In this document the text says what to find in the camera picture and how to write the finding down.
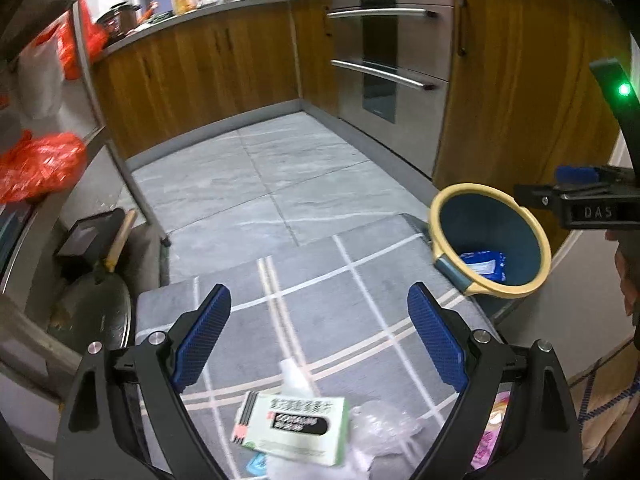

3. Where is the wide wooden cabinet run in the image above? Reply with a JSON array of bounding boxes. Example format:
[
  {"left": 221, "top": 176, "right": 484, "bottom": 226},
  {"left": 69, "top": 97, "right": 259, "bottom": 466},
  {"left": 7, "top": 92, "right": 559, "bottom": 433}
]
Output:
[{"left": 92, "top": 0, "right": 301, "bottom": 158}]

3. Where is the hanging white plastic bag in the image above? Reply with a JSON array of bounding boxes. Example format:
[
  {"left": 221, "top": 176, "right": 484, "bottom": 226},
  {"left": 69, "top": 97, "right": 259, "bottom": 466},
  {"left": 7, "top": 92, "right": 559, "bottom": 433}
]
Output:
[{"left": 17, "top": 35, "right": 66, "bottom": 121}]

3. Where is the steel built-in oven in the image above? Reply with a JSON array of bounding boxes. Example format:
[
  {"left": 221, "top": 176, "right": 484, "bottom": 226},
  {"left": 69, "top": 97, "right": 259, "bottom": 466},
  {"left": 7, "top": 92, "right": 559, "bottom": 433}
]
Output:
[{"left": 327, "top": 0, "right": 456, "bottom": 178}]

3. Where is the tall wooden cabinet door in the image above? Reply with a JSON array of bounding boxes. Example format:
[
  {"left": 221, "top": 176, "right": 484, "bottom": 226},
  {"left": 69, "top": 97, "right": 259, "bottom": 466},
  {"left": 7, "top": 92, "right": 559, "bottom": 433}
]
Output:
[{"left": 432, "top": 0, "right": 626, "bottom": 261}]

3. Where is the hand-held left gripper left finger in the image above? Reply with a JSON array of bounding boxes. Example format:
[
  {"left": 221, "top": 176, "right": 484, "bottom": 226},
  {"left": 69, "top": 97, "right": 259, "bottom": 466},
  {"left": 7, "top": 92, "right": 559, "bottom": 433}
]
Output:
[{"left": 55, "top": 284, "right": 232, "bottom": 480}]

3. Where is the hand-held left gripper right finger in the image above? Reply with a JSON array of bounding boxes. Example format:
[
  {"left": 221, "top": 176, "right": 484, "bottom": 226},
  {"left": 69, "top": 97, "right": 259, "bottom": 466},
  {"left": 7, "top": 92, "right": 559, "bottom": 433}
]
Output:
[{"left": 407, "top": 282, "right": 586, "bottom": 480}]

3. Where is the hanging orange plastic bag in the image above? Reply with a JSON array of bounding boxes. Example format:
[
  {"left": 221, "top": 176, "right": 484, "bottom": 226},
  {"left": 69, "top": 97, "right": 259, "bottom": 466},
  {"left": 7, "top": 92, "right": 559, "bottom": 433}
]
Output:
[{"left": 35, "top": 0, "right": 108, "bottom": 81}]

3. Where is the narrow wooden cabinet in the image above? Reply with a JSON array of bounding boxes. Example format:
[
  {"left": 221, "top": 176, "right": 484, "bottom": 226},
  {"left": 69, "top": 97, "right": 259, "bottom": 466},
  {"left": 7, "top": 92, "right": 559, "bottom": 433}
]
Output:
[{"left": 290, "top": 0, "right": 341, "bottom": 121}]

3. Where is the grey checked mat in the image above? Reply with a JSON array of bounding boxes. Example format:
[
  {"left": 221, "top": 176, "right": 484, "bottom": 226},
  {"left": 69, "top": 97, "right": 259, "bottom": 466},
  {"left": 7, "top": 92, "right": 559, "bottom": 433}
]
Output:
[{"left": 135, "top": 212, "right": 501, "bottom": 480}]

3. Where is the clear plastic wrap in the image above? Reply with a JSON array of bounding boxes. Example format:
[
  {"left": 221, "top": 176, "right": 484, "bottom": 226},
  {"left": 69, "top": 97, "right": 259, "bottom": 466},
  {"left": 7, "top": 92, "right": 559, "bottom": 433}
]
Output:
[{"left": 350, "top": 400, "right": 426, "bottom": 461}]

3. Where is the steel shelf rack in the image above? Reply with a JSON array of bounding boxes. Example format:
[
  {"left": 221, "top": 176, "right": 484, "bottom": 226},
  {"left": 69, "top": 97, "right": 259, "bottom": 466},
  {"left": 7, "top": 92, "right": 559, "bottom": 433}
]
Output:
[{"left": 0, "top": 0, "right": 173, "bottom": 411}]

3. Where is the green medicine box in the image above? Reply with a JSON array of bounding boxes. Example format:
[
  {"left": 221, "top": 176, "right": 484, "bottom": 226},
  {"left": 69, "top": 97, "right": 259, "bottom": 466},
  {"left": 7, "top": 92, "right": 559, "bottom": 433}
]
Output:
[{"left": 231, "top": 392, "right": 351, "bottom": 467}]

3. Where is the large orange plastic bag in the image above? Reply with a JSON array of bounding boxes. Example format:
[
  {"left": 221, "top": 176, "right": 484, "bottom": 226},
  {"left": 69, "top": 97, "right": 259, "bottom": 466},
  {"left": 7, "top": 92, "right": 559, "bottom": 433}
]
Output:
[{"left": 0, "top": 130, "right": 87, "bottom": 206}]

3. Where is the grey countertop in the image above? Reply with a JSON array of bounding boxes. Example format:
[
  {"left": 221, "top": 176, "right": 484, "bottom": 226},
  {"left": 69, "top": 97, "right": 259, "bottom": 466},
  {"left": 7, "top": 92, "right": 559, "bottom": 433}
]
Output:
[{"left": 102, "top": 0, "right": 501, "bottom": 56}]

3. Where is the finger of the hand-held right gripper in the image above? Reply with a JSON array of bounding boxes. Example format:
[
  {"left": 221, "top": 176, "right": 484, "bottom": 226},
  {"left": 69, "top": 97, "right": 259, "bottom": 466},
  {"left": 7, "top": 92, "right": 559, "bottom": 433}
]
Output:
[
  {"left": 555, "top": 165, "right": 601, "bottom": 184},
  {"left": 514, "top": 183, "right": 564, "bottom": 207}
]

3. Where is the pan with wooden handle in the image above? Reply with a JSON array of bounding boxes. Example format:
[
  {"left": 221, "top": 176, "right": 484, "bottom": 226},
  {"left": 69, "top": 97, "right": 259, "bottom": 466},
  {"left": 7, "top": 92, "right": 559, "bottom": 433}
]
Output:
[{"left": 47, "top": 209, "right": 138, "bottom": 356}]

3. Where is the blue braided cord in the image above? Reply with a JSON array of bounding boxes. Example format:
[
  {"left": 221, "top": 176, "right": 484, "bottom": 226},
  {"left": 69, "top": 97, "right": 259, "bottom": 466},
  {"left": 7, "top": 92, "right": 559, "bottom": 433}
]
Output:
[{"left": 575, "top": 360, "right": 640, "bottom": 426}]

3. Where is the white blue plastic package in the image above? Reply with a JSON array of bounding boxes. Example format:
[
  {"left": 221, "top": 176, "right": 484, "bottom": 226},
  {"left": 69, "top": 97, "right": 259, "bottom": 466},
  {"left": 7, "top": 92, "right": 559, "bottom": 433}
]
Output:
[{"left": 460, "top": 251, "right": 507, "bottom": 282}]

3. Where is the white tissue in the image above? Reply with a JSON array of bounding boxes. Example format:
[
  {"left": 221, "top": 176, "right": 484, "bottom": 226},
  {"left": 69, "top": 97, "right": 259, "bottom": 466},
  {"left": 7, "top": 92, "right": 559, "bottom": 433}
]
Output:
[{"left": 265, "top": 357, "right": 373, "bottom": 480}]

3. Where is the blue bin with yellow rim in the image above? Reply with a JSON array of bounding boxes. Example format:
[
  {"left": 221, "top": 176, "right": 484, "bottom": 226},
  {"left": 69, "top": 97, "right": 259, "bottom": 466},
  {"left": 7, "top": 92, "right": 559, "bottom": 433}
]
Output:
[{"left": 429, "top": 183, "right": 552, "bottom": 301}]

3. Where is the person's right hand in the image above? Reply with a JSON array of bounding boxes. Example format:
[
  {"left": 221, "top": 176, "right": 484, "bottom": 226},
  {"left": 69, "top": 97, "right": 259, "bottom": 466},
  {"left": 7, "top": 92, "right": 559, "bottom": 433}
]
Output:
[{"left": 605, "top": 230, "right": 640, "bottom": 351}]

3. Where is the pink white packet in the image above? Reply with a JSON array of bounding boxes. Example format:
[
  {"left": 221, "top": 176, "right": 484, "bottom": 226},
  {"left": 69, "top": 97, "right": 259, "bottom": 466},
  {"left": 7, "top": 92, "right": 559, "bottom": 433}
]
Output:
[{"left": 470, "top": 390, "right": 513, "bottom": 471}]

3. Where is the dark rice cooker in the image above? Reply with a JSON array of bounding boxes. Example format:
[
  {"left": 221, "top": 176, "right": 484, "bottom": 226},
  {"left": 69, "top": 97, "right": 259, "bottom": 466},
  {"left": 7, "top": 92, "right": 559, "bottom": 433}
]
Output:
[{"left": 97, "top": 2, "right": 143, "bottom": 38}]

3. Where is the black box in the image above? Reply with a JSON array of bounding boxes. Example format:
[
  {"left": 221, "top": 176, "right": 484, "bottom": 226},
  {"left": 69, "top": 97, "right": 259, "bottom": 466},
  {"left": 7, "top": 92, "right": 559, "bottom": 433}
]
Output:
[{"left": 54, "top": 207, "right": 126, "bottom": 273}]

